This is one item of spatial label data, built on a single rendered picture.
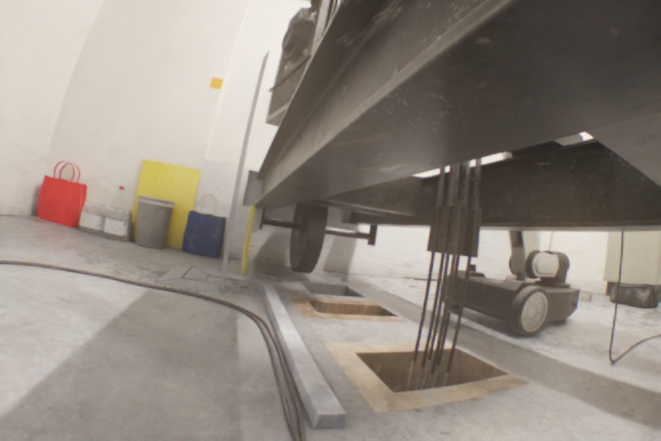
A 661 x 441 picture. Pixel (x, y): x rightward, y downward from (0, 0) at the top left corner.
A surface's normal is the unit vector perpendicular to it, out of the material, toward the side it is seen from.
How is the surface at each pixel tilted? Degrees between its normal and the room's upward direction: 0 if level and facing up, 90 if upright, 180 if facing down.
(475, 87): 180
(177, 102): 90
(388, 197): 90
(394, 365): 90
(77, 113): 90
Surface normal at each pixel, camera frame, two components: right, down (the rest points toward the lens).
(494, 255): 0.28, -0.07
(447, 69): -0.14, 0.98
